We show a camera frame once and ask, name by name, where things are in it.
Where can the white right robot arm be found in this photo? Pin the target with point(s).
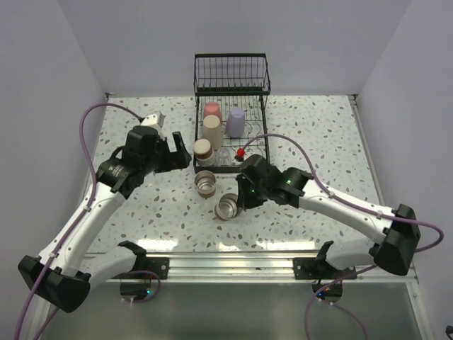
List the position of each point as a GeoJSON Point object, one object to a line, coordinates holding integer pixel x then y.
{"type": "Point", "coordinates": [389, 236]}

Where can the aluminium front mounting rail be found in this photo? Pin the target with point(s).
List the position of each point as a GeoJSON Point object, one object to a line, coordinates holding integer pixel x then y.
{"type": "Point", "coordinates": [204, 267]}

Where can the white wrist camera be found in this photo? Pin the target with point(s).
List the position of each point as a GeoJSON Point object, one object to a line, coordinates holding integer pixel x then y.
{"type": "Point", "coordinates": [155, 120]}
{"type": "Point", "coordinates": [240, 155]}

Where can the pink plastic cup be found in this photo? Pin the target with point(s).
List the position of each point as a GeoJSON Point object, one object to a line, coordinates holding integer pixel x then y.
{"type": "Point", "coordinates": [212, 108]}

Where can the aluminium corner rail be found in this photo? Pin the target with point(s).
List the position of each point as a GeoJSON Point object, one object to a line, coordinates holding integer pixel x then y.
{"type": "Point", "coordinates": [352, 99]}

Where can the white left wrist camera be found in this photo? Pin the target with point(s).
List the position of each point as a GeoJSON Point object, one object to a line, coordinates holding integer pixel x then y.
{"type": "Point", "coordinates": [155, 120]}

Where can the steel cup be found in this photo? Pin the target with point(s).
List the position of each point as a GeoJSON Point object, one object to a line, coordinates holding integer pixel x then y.
{"type": "Point", "coordinates": [205, 183]}
{"type": "Point", "coordinates": [204, 153]}
{"type": "Point", "coordinates": [227, 207]}

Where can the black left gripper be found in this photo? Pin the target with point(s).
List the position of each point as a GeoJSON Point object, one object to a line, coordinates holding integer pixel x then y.
{"type": "Point", "coordinates": [174, 160]}

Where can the black wire dish rack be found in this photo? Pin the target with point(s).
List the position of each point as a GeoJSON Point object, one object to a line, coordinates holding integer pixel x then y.
{"type": "Point", "coordinates": [233, 80]}

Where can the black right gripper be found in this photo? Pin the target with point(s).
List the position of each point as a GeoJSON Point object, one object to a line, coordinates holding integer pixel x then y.
{"type": "Point", "coordinates": [243, 200]}

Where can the beige plastic cup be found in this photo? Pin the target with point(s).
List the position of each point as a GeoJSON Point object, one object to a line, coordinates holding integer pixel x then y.
{"type": "Point", "coordinates": [212, 131]}

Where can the black right base bracket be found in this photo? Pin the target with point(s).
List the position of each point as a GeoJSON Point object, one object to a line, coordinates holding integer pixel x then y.
{"type": "Point", "coordinates": [308, 268]}

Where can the black left base bracket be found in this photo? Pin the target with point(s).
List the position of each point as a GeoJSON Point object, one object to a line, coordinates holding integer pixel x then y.
{"type": "Point", "coordinates": [158, 265]}

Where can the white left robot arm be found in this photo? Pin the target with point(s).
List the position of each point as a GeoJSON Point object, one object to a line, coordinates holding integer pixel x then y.
{"type": "Point", "coordinates": [58, 274]}

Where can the clear glass cup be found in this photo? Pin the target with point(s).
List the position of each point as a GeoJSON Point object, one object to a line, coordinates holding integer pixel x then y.
{"type": "Point", "coordinates": [223, 157]}

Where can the lilac plastic cup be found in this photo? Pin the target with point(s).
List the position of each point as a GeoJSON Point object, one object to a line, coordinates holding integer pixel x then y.
{"type": "Point", "coordinates": [235, 124]}

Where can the black base bracket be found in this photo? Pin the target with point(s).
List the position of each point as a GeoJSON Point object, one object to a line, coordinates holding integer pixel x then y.
{"type": "Point", "coordinates": [158, 265]}
{"type": "Point", "coordinates": [308, 268]}

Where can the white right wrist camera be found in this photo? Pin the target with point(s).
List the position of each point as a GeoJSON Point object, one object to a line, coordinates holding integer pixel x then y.
{"type": "Point", "coordinates": [240, 155]}

